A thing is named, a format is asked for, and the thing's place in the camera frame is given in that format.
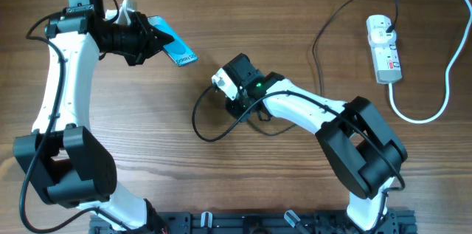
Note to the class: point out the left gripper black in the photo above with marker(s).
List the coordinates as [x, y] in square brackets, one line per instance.
[144, 38]

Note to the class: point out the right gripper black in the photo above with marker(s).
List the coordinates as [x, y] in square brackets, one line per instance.
[240, 109]

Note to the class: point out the teal screen smartphone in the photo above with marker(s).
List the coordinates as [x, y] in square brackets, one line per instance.
[177, 51]

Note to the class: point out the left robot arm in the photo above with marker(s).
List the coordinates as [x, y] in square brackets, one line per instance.
[61, 158]

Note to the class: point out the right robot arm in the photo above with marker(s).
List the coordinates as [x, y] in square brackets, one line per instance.
[362, 149]

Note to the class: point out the white charger plug adapter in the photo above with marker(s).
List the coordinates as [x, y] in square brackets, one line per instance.
[380, 37]

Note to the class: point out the white power strip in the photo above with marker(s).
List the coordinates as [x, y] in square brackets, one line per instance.
[385, 59]

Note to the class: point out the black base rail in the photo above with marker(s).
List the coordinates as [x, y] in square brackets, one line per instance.
[323, 221]

